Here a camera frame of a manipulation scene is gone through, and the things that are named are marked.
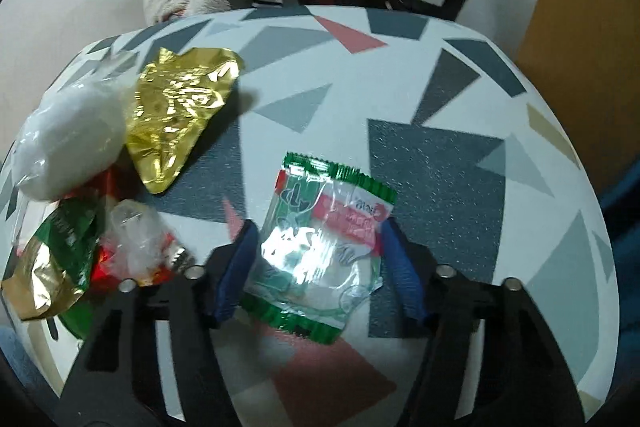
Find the green and gold wrapper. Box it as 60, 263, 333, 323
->
0, 197, 108, 340

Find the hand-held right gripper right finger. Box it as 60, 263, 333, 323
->
380, 217, 586, 427

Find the clear crumpled plastic wrapper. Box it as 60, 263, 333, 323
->
102, 201, 198, 288

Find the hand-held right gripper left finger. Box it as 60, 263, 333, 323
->
60, 219, 261, 427

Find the green clear plastic wrapper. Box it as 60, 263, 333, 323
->
242, 152, 398, 345

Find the white plastic bag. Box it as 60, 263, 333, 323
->
10, 57, 138, 202

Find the red snack stick wrapper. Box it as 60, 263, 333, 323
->
70, 168, 121, 290

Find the gold foil wrapper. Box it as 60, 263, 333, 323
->
124, 47, 246, 195

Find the orange wooden panel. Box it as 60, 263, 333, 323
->
515, 0, 640, 202

